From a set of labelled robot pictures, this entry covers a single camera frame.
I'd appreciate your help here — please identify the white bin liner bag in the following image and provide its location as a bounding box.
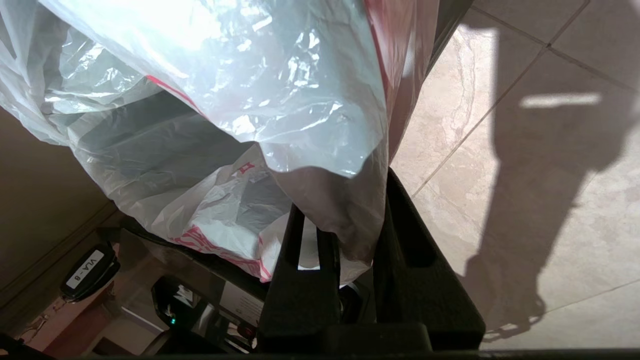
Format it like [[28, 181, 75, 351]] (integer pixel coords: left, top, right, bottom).
[[0, 0, 441, 286]]

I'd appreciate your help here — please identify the dark skirting board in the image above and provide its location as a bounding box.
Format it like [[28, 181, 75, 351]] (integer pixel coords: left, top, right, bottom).
[[0, 202, 123, 321]]

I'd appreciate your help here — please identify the black tag white label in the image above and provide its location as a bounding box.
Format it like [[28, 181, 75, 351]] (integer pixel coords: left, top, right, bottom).
[[60, 243, 122, 304]]

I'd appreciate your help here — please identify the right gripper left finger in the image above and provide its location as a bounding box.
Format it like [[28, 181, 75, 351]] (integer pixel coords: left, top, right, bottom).
[[256, 204, 344, 353]]

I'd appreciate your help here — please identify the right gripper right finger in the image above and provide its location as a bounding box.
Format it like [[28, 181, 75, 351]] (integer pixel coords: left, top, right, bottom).
[[371, 167, 487, 352]]

